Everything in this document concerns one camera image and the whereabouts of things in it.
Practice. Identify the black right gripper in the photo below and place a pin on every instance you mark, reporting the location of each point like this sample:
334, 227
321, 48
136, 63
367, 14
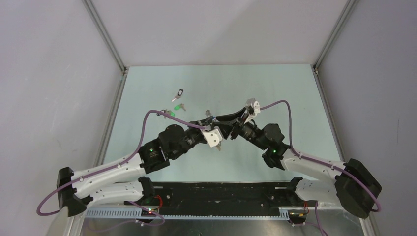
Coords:
234, 128

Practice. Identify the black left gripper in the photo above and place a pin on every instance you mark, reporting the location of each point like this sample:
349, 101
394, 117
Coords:
200, 132

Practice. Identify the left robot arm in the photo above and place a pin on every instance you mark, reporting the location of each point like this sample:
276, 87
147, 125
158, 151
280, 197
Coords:
125, 179

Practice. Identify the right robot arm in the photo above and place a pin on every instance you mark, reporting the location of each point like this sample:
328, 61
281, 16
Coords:
351, 183

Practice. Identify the key with black tag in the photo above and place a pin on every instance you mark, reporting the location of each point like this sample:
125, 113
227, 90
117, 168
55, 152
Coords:
178, 95

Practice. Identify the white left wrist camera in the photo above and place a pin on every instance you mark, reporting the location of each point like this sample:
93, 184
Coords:
213, 137

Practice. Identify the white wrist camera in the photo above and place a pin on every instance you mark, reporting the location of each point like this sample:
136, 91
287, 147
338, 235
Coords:
253, 108
213, 137

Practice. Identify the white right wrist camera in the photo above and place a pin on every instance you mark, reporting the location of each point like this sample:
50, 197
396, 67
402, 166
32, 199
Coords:
253, 108

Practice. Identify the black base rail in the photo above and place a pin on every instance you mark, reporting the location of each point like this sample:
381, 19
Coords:
223, 199

